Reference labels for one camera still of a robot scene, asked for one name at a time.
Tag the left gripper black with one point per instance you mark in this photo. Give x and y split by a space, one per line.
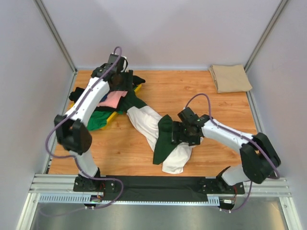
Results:
128 86

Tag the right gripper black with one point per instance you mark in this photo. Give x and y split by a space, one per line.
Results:
178 127

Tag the green and white raglan t-shirt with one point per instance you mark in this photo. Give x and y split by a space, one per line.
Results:
157 130

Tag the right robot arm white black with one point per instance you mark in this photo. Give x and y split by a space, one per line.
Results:
259 159

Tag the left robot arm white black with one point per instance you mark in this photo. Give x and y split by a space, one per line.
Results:
71 128

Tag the pink t-shirt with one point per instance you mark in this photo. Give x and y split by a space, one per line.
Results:
113 99

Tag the blue t-shirt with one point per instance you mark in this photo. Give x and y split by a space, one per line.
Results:
104 98

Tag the bright green t-shirt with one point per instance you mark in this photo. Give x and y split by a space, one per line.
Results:
98 120

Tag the black t-shirt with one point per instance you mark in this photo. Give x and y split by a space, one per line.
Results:
74 96

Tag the yellow plastic bin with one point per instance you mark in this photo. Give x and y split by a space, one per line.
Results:
114 114

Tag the folded beige t-shirt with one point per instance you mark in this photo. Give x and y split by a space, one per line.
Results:
228 79

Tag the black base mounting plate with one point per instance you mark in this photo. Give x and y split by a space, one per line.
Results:
157 188

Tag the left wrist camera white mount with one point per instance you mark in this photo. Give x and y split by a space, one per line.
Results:
123 63

